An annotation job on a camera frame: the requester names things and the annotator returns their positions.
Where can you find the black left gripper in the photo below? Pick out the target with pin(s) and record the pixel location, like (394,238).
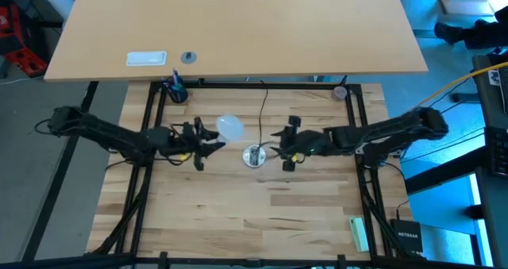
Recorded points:
(186,142)

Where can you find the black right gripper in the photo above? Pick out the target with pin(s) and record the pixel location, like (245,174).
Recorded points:
(305,143)

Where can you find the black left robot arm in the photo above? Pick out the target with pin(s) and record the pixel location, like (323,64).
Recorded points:
(103,132)

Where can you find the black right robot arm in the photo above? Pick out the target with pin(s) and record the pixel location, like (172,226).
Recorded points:
(377,134)

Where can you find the black pen cup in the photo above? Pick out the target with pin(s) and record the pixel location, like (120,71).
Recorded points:
(178,95)

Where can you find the green marker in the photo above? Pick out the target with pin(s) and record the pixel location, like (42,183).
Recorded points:
(177,89)

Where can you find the blue pen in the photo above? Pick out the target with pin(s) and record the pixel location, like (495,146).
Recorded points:
(174,75)

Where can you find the speckled small round container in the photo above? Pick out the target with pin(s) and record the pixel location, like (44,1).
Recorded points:
(339,92)

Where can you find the grey round desk grommet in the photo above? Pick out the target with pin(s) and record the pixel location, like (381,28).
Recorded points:
(189,57)

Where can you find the white rectangular label plate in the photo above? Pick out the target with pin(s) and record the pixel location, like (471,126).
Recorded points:
(146,58)

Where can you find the light wooden desk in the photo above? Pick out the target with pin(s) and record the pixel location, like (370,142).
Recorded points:
(238,31)

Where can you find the pale green small box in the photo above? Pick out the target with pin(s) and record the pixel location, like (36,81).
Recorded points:
(359,234)

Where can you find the black metal floor beam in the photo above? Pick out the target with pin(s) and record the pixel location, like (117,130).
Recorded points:
(59,174)

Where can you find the black Netgear router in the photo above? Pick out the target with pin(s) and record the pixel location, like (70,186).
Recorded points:
(406,237)

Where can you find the red tool case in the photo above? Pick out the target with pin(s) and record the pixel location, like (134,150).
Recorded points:
(24,58)

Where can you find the black side desk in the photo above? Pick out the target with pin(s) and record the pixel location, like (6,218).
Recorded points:
(496,142)

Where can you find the person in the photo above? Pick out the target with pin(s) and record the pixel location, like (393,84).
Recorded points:
(476,33)

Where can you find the black aluminium table frame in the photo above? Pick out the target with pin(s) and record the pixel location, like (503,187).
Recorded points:
(278,85)

